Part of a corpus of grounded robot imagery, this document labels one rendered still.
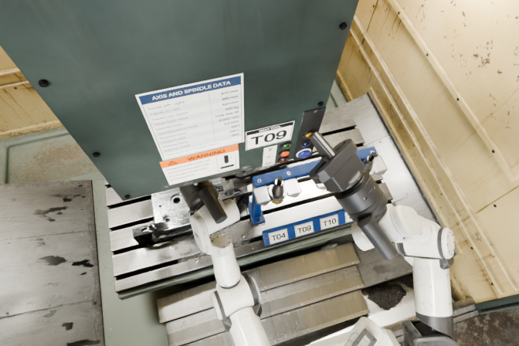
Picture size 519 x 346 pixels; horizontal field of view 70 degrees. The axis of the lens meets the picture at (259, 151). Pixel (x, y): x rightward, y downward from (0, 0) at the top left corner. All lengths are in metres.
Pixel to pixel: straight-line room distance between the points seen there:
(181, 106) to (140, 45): 0.14
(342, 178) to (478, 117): 0.78
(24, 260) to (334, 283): 1.34
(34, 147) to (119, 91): 1.87
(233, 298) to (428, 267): 0.52
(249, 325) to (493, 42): 1.09
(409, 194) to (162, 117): 1.42
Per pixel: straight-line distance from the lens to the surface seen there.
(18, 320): 1.89
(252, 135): 0.72
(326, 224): 1.57
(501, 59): 1.35
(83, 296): 1.90
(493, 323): 2.82
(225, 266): 1.06
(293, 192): 1.29
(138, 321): 1.84
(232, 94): 0.60
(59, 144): 2.35
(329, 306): 1.73
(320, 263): 1.72
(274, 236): 1.52
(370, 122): 1.99
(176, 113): 0.61
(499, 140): 1.41
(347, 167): 0.77
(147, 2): 0.46
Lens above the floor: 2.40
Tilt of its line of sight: 61 degrees down
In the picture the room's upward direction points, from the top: 3 degrees clockwise
